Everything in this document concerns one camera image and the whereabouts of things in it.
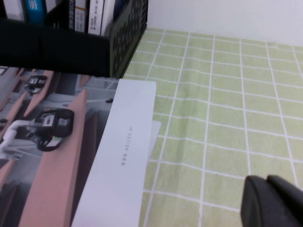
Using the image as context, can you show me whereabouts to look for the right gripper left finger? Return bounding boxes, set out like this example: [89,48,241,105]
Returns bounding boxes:
[240,175,303,227]

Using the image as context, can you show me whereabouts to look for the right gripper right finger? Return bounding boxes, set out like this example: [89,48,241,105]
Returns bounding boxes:
[267,174,303,224]

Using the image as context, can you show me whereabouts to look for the grey AgileX robotics brochure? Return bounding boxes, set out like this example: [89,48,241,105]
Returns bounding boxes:
[0,66,157,227]

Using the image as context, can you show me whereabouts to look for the black book holder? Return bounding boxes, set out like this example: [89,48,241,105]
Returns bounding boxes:
[0,0,149,79]

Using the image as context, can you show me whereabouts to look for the white spine book cream pages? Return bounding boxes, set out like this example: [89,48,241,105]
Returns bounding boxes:
[74,0,87,33]

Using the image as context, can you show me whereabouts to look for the black mobile robot book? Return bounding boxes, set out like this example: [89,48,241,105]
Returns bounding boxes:
[68,0,77,31]

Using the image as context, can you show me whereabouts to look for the blue spine hardcover book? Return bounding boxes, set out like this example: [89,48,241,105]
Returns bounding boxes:
[21,0,48,26]

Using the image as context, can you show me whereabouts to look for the green checked tablecloth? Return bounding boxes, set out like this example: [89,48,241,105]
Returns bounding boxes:
[120,27,303,227]

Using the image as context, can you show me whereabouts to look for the white paper sheet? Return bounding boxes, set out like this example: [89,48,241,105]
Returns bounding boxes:
[148,119,162,143]

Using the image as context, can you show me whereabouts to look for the dark blue magazine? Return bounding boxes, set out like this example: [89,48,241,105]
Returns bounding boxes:
[113,0,131,22]

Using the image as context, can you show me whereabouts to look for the large plain white brochure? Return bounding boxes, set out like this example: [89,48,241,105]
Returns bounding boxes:
[100,0,116,36]

